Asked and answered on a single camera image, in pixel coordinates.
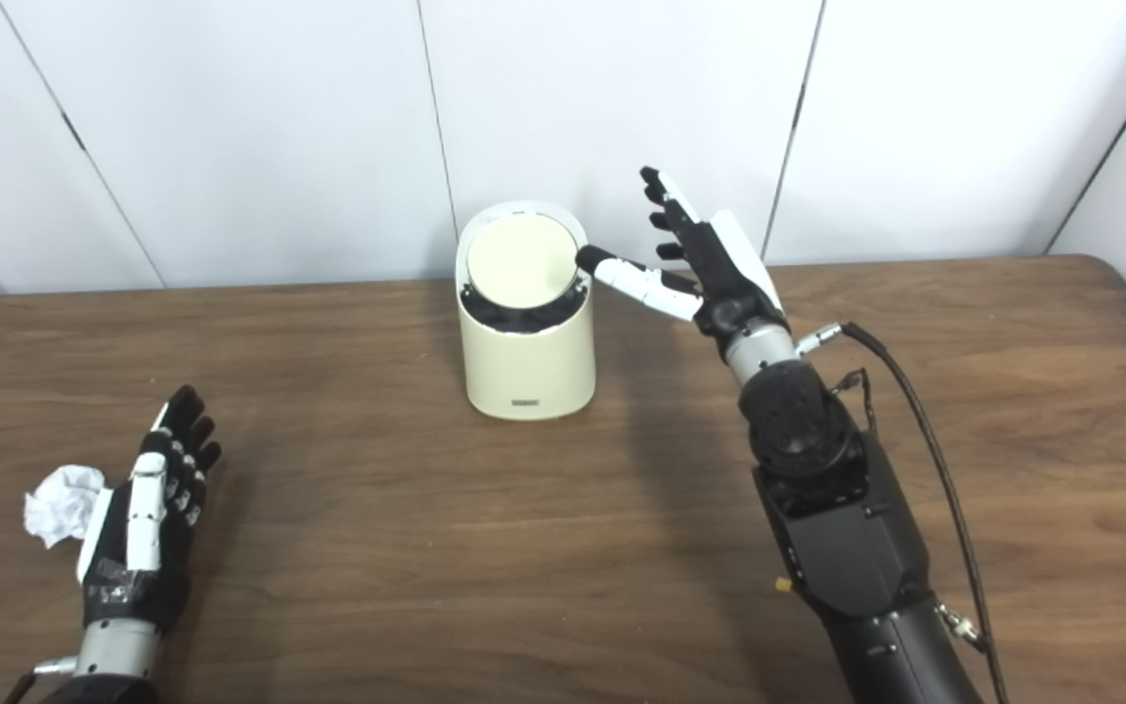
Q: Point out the round cream bin lid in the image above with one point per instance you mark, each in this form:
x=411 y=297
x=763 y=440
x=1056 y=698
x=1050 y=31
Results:
x=522 y=259

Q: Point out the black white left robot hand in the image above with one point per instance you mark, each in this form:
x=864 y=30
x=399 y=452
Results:
x=145 y=518

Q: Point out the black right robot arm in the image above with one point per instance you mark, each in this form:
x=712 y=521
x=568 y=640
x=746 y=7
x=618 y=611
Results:
x=837 y=528

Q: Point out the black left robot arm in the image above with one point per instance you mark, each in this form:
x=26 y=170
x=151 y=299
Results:
x=113 y=650

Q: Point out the cream-colored desktop trash bin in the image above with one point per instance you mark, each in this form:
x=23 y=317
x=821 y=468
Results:
x=524 y=376

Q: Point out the black bin liner bag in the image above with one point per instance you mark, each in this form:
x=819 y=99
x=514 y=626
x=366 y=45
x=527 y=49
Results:
x=514 y=316

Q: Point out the white paper ball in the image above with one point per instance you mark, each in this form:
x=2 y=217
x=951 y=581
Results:
x=60 y=504

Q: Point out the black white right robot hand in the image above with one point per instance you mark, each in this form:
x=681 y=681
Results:
x=724 y=269

